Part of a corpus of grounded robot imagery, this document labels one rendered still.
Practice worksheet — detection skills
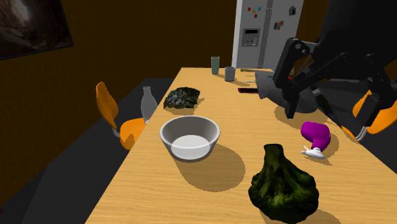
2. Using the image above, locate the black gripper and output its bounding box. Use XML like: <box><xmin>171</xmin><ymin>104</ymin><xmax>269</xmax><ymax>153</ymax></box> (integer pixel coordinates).
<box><xmin>272</xmin><ymin>0</ymin><xmax>397</xmax><ymax>128</ymax></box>

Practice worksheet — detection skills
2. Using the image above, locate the purple bottle with white cap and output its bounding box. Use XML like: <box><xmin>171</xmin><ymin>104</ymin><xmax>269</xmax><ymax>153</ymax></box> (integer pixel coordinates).
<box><xmin>300</xmin><ymin>120</ymin><xmax>332</xmax><ymax>160</ymax></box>

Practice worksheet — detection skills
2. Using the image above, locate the orange chair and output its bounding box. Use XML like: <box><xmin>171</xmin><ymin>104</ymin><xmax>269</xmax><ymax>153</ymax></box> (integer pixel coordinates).
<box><xmin>95</xmin><ymin>81</ymin><xmax>147</xmax><ymax>151</ymax></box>
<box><xmin>341</xmin><ymin>89</ymin><xmax>397</xmax><ymax>143</ymax></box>

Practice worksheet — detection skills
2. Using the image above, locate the grey refrigerator with magnets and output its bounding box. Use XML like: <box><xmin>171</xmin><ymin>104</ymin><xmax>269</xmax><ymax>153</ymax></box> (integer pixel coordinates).
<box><xmin>231</xmin><ymin>0</ymin><xmax>305</xmax><ymax>70</ymax></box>

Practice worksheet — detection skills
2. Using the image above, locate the grey short cup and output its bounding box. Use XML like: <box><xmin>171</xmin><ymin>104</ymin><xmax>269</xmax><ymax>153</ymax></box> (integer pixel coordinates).
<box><xmin>224</xmin><ymin>66</ymin><xmax>237</xmax><ymax>82</ymax></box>

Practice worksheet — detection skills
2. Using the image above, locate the green broccoli head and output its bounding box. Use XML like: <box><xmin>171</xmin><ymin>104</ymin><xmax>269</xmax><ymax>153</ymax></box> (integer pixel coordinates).
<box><xmin>247</xmin><ymin>143</ymin><xmax>320</xmax><ymax>224</ymax></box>

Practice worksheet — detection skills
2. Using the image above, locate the green tall cup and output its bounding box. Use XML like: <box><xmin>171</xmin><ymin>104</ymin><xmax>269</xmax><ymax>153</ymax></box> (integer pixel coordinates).
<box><xmin>211</xmin><ymin>56</ymin><xmax>221</xmax><ymax>75</ymax></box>

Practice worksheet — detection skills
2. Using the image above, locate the white bowl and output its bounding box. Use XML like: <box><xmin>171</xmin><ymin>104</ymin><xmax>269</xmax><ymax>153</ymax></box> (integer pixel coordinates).
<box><xmin>159</xmin><ymin>115</ymin><xmax>221</xmax><ymax>163</ymax></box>

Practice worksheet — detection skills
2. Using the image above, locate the dark green leafy vegetable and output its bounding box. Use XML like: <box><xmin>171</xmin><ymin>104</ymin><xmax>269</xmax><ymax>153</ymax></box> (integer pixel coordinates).
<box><xmin>163</xmin><ymin>87</ymin><xmax>201</xmax><ymax>110</ymax></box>

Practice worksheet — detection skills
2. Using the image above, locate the clear glass bottle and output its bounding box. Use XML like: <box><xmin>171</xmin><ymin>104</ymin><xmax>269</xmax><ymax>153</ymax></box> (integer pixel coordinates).
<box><xmin>140</xmin><ymin>85</ymin><xmax>158</xmax><ymax>124</ymax></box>

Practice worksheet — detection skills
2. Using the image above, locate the wooden table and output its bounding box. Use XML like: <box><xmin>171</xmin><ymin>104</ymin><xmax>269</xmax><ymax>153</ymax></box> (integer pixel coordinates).
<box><xmin>85</xmin><ymin>67</ymin><xmax>397</xmax><ymax>224</ymax></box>

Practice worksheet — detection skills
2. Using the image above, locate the dark framed wall picture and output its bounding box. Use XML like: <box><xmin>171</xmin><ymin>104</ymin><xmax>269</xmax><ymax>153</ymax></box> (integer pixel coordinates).
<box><xmin>0</xmin><ymin>0</ymin><xmax>75</xmax><ymax>60</ymax></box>

